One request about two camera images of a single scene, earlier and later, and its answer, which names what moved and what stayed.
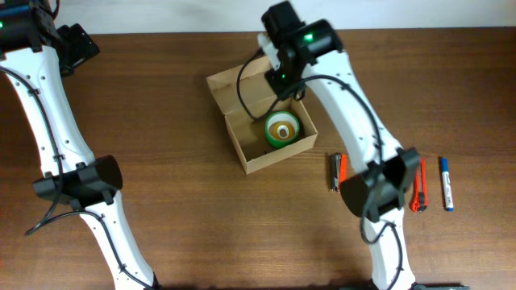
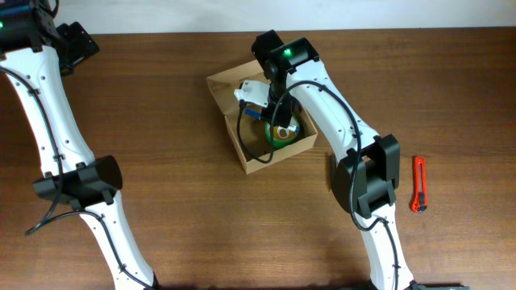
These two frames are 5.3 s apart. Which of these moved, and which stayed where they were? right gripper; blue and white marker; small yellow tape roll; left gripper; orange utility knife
Moved: right gripper; blue and white marker
Stayed: orange utility knife; small yellow tape roll; left gripper
